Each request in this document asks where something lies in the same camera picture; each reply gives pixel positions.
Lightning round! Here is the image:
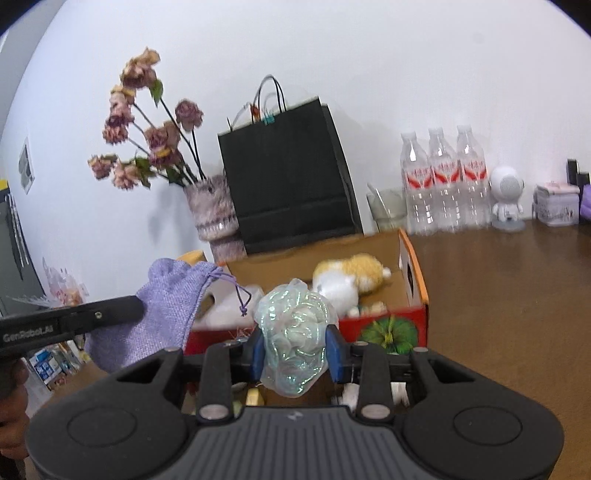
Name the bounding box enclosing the iridescent plastic bag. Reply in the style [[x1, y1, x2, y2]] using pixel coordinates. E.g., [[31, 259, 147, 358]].
[[253, 279, 338, 398]]

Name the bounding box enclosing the lavender drawstring pouch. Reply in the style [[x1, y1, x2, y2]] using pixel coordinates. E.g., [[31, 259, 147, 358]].
[[84, 257, 254, 375]]

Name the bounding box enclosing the person's left hand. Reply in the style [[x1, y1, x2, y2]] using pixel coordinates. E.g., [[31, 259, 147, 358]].
[[1, 360, 29, 460]]

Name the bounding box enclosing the red orange cardboard box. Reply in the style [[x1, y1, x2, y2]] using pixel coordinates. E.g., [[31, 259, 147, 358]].
[[183, 227, 430, 356]]

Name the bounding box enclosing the white yellow plush toy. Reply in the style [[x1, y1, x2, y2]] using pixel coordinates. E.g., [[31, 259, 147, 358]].
[[311, 253, 392, 318]]

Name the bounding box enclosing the yellow ceramic mug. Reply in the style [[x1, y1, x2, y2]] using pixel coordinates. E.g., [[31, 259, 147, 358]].
[[177, 250, 206, 266]]

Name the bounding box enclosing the purple textured ceramic vase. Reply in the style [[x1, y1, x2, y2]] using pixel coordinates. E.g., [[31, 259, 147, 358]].
[[184, 174, 246, 263]]

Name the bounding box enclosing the clear glass cup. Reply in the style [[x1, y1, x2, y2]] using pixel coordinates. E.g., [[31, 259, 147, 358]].
[[367, 184, 408, 232]]

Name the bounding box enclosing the left clear water bottle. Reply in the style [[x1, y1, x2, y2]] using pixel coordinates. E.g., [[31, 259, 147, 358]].
[[401, 132, 436, 235]]

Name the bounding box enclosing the clear water bottle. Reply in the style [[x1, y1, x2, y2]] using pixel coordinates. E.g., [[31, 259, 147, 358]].
[[457, 125, 491, 228], [401, 132, 436, 235], [429, 128, 462, 231]]

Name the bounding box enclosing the right clear water bottle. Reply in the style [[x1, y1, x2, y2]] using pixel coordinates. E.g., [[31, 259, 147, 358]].
[[457, 125, 491, 228]]

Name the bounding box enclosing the middle clear water bottle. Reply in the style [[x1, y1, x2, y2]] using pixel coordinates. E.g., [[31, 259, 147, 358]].
[[429, 128, 462, 231]]

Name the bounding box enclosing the white astronaut figurine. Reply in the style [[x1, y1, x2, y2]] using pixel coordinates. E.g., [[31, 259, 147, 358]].
[[489, 166, 525, 233]]

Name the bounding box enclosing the dried pink rose bouquet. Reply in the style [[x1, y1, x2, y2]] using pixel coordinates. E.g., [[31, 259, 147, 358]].
[[87, 47, 211, 191]]

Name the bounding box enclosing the white printed tin box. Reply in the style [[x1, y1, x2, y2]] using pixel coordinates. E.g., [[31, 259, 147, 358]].
[[532, 182, 580, 227]]

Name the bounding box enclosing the purple tissue pack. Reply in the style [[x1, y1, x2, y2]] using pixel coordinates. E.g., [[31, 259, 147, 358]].
[[579, 184, 591, 223]]

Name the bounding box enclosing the black small box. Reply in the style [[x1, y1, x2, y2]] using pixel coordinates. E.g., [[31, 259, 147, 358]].
[[566, 159, 590, 189]]

